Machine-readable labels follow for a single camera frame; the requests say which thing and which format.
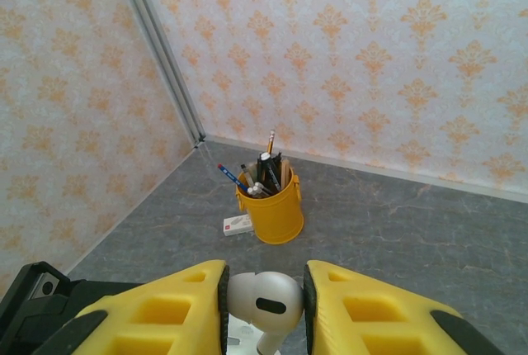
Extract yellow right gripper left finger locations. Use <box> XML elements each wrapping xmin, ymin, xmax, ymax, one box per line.
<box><xmin>31</xmin><ymin>259</ymin><xmax>231</xmax><ymax>355</ymax></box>

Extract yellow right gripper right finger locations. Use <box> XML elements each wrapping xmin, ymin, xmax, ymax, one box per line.
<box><xmin>302</xmin><ymin>259</ymin><xmax>507</xmax><ymax>355</ymax></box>

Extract white earbud charging case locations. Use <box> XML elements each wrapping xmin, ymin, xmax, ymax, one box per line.
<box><xmin>225</xmin><ymin>312</ymin><xmax>285</xmax><ymax>355</ymax></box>

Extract white wireless earbud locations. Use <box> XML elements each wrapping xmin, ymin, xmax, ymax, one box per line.
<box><xmin>225</xmin><ymin>270</ymin><xmax>305</xmax><ymax>355</ymax></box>

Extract small white eraser box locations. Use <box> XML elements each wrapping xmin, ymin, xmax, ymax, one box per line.
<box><xmin>222</xmin><ymin>213</ymin><xmax>254</xmax><ymax>238</ymax></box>

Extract yellow metal pen bucket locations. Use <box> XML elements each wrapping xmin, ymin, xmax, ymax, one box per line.
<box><xmin>234</xmin><ymin>164</ymin><xmax>305</xmax><ymax>246</ymax></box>

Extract blue pen red cap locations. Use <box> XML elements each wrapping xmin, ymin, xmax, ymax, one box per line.
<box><xmin>216</xmin><ymin>162</ymin><xmax>251</xmax><ymax>193</ymax></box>

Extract wooden ruler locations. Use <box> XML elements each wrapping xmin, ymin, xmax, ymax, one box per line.
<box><xmin>279</xmin><ymin>157</ymin><xmax>293</xmax><ymax>192</ymax></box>

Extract aluminium frame post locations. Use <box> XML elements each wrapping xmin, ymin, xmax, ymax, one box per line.
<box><xmin>107</xmin><ymin>0</ymin><xmax>207</xmax><ymax>149</ymax></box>

